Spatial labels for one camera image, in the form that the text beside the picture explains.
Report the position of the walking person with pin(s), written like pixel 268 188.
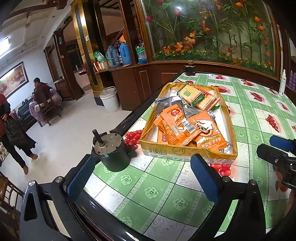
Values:
pixel 12 135

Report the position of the green patterned tablecloth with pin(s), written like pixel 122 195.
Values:
pixel 159 197

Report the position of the black metal motor can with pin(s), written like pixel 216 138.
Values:
pixel 110 149

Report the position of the green plastic bag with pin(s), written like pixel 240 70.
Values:
pixel 99 57

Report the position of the yellow cardboard tray box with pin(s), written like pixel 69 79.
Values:
pixel 153 140

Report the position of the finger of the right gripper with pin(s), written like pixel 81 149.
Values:
pixel 287 145

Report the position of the purple bottle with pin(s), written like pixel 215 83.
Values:
pixel 292 80

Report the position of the white plastic bucket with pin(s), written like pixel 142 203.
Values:
pixel 109 99

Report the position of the orange snack bag with logo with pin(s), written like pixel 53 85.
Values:
pixel 210 136

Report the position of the framed wall painting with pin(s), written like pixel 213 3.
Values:
pixel 13 80

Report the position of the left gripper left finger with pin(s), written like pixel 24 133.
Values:
pixel 78 176

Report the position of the yellow wafer biscuit pack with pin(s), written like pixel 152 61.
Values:
pixel 191 94

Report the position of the seated person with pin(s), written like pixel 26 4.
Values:
pixel 46 103

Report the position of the blue thermos jug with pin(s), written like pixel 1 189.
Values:
pixel 125 53

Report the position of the grey water jug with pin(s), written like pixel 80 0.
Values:
pixel 112 56

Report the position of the silver foil snack bag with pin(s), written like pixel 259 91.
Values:
pixel 165 102

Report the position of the black small box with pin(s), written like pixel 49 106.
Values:
pixel 190 68

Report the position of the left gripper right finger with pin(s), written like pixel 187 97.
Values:
pixel 208 178

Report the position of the green wafer biscuit pack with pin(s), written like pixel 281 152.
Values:
pixel 208 102

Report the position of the white spray bottle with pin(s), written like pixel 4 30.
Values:
pixel 283 80

